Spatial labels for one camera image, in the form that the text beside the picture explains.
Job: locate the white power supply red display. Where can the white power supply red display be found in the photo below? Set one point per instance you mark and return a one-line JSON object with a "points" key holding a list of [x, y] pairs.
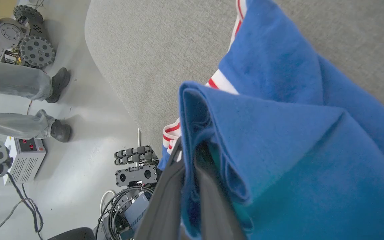
{"points": [[25, 160]]}

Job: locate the blue garment white red trim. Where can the blue garment white red trim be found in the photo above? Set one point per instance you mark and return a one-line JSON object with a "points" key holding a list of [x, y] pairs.
{"points": [[295, 133]]}

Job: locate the grey fabric sofa cushion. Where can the grey fabric sofa cushion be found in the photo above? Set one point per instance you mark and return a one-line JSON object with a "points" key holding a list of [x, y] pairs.
{"points": [[145, 50]]}

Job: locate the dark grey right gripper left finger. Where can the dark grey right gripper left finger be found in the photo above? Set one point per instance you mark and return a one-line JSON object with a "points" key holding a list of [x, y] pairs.
{"points": [[162, 206]]}

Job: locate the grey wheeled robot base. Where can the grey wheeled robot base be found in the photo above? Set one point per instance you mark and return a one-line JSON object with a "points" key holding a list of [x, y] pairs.
{"points": [[8, 36]]}

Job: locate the black camera module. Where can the black camera module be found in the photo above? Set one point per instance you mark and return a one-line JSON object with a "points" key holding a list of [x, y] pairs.
{"points": [[135, 175]]}

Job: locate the black robotic finger hand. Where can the black robotic finger hand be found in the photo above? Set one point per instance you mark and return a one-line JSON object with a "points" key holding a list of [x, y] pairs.
{"points": [[135, 155]]}

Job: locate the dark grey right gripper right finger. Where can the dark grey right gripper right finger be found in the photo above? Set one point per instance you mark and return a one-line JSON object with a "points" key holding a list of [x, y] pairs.
{"points": [[217, 213]]}

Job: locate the blue grey electronics box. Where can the blue grey electronics box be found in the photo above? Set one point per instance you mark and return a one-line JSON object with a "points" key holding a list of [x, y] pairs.
{"points": [[137, 210]]}

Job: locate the black rounded base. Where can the black rounded base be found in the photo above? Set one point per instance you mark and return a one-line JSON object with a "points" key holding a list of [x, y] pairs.
{"points": [[73, 234]]}

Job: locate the black shoe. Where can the black shoe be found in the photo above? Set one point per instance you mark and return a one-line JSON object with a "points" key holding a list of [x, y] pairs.
{"points": [[61, 131], [58, 83]]}

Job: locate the grey trouser leg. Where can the grey trouser leg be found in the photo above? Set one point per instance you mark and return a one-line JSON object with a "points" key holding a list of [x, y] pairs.
{"points": [[12, 81], [12, 125]]}

